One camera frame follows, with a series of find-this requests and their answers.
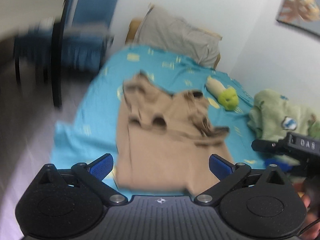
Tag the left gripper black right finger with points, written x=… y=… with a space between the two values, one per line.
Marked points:
x=255 y=203

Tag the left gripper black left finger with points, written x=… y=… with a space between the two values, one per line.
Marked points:
x=65 y=203

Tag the beige t-shirt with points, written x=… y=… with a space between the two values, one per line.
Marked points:
x=165 y=140

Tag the person's right hand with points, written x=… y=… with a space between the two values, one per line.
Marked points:
x=310 y=188

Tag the green fleece blanket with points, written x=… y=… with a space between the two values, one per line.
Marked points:
x=273 y=115

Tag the turquoise patterned bed sheet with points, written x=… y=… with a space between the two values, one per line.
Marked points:
x=93 y=131

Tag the green plush toy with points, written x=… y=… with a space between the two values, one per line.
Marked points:
x=227 y=97

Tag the blue chair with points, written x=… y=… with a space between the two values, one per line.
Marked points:
x=79 y=40

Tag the grey pillow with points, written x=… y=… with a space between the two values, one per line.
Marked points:
x=180 y=35

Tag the wall picture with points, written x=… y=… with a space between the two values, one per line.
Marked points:
x=301 y=14

